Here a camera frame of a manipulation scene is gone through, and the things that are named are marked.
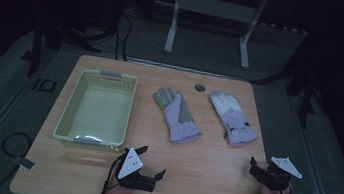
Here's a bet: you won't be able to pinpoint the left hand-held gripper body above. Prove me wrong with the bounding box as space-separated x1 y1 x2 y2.
116 146 161 194

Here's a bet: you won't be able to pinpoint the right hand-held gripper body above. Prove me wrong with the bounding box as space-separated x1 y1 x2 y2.
247 153 306 194

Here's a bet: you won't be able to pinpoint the purple glove with grey palm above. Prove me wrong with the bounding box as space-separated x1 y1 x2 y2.
146 86 208 148

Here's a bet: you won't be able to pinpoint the purple glove with white fingers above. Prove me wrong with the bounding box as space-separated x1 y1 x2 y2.
203 89 264 149

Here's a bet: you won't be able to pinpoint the pale green plastic basket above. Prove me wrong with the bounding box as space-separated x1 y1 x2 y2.
51 64 140 155

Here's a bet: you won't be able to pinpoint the person's left hand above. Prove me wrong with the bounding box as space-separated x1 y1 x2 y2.
103 177 135 194

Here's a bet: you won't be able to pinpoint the black tripod stand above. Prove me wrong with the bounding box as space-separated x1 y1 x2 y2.
25 0 123 89
246 21 329 131

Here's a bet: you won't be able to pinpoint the grey round table grommet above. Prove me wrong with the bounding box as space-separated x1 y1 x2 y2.
193 82 207 93

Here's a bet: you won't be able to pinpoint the grey tape piece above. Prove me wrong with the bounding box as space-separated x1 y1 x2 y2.
12 155 38 172

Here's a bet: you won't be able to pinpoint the white metal stand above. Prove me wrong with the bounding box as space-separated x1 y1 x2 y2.
147 0 269 72

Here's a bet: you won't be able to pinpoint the left hand-held gripper cable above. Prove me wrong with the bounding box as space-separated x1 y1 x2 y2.
100 150 127 194

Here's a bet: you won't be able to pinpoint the black hanging cables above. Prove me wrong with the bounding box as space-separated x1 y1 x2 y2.
110 12 135 63

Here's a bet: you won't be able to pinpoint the black looped floor cable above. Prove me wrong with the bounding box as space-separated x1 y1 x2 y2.
0 129 34 161

